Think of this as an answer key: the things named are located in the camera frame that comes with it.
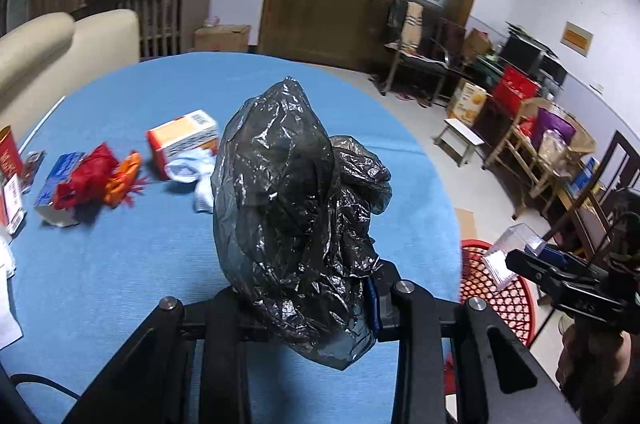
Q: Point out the brown cardboard box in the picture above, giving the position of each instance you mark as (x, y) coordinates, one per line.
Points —
(476, 43)

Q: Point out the black metal chair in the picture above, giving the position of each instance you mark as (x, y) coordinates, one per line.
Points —
(420, 61)

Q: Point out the dark wooden chair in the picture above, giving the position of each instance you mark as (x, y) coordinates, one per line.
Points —
(612, 163)

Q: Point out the orange and white box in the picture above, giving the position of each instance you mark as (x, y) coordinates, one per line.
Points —
(180, 138)

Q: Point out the black monitor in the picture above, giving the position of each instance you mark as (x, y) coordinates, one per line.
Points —
(520, 53)

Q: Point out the black computer tower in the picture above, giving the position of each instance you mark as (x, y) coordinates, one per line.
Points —
(554, 71)

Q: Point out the brown wooden chair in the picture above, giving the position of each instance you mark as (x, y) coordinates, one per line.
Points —
(452, 38)

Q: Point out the white sock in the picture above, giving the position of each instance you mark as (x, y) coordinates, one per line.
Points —
(192, 170)

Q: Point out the slipper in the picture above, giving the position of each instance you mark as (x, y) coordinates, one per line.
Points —
(407, 97)

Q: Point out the wicker chair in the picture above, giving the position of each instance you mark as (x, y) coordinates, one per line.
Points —
(520, 153)

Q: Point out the white paper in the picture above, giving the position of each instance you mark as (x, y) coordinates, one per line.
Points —
(7, 304)

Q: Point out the orange wall sign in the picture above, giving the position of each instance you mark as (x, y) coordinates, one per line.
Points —
(576, 38)

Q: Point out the striped scarf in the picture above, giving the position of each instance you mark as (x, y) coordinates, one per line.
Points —
(412, 28)

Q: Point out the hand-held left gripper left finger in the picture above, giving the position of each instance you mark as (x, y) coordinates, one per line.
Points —
(225, 321)

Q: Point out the clear plastic box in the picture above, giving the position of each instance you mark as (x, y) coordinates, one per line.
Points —
(510, 254)

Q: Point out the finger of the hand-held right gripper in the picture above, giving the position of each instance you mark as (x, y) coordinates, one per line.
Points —
(555, 256)
(545, 275)

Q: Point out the blue and white box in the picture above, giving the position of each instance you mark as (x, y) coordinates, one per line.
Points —
(50, 191)

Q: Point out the cream padded chair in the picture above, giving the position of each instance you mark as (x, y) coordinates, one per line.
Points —
(65, 63)

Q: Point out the red gift bag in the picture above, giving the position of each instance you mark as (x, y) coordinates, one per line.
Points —
(515, 88)

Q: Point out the small white stool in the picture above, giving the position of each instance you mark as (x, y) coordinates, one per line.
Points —
(462, 133)

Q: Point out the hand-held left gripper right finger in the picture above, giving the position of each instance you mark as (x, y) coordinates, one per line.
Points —
(373, 310)

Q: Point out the wooden radiator cabinet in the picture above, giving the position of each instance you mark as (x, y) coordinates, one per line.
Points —
(195, 8)

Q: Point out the clear plastic bag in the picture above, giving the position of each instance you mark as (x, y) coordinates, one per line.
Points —
(552, 148)

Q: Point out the small dark packet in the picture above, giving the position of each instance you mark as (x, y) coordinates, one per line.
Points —
(32, 171)

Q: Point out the person's right hand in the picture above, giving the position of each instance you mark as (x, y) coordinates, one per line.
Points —
(595, 364)

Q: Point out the blue tablecloth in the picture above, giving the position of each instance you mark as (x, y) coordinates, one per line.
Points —
(125, 264)

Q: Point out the red and white box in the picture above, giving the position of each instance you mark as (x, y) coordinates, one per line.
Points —
(12, 204)

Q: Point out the black plastic bag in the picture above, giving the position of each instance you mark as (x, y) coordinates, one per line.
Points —
(280, 204)

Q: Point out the orange wrapper bundle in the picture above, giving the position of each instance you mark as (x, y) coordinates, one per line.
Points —
(122, 179)

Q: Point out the red plastic basket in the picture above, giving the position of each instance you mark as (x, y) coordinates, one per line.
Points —
(500, 299)

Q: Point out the yellow carton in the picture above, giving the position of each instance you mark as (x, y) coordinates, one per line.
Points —
(467, 103)

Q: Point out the flat cardboard sheet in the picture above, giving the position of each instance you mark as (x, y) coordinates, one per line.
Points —
(466, 229)

